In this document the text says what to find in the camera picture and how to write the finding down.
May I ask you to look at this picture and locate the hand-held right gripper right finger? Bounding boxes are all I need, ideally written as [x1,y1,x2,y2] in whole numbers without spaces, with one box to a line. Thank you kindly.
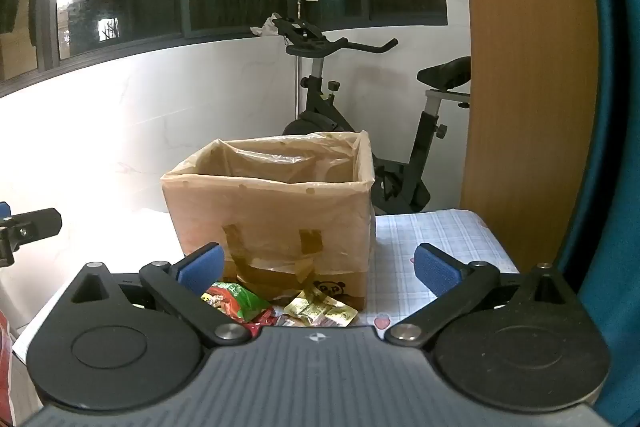
[384,243,576,349]

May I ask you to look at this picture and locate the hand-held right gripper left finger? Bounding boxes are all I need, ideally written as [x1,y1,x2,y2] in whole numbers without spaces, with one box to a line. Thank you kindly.
[70,243,251,349]

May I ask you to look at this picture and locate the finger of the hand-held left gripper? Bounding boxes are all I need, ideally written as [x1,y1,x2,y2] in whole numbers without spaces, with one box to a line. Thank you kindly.
[0,207,63,269]

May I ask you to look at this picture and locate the green red snack packet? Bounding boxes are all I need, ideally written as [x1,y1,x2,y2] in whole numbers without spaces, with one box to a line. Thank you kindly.
[200,282,273,323]

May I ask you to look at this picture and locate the taped cardboard box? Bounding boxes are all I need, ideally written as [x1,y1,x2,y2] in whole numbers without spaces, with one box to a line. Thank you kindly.
[160,130,377,310]

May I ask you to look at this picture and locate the plaid tablecloth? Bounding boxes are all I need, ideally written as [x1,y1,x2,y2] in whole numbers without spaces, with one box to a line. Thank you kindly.
[12,207,521,360]

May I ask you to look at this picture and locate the yellow snack packet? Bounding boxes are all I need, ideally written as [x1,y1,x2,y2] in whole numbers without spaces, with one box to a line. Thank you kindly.
[284,289,358,329]

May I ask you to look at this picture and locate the black exercise bike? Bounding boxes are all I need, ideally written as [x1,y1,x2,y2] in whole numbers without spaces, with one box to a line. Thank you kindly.
[270,12,472,215]

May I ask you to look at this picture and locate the wooden door panel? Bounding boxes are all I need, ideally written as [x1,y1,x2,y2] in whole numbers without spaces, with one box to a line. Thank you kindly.
[459,0,601,295]

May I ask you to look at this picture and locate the metal pole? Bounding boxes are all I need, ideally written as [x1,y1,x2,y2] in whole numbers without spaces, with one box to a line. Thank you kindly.
[294,0,304,120]

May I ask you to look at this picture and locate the teal curtain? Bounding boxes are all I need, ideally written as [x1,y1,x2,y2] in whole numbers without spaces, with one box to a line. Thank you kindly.
[559,0,640,427]

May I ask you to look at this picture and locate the white rag on handlebar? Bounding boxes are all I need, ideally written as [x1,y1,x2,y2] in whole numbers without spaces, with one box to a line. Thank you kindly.
[250,18,281,38]

